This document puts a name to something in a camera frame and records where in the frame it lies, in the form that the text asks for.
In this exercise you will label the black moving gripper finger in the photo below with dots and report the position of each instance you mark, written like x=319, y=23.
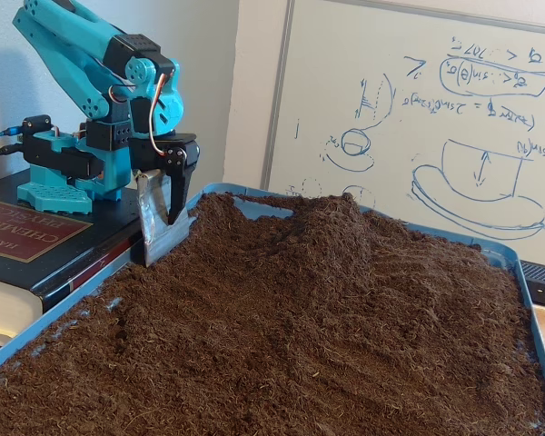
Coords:
x=178, y=186

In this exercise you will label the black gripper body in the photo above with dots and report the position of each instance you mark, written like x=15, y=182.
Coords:
x=180, y=151

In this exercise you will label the grey metal blade gripper finger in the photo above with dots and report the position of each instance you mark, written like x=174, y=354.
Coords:
x=154, y=218

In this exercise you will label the brown soil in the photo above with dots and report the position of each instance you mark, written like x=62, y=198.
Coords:
x=300, y=340

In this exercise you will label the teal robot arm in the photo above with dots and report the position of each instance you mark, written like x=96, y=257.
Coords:
x=72, y=54

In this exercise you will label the black chemistry physics handbook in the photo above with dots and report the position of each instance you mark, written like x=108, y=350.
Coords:
x=95, y=236

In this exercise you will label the whiteboard with blue drawings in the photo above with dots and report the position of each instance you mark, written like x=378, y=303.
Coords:
x=345, y=68

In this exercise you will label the blue plastic tray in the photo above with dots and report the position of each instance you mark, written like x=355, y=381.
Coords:
x=504, y=254

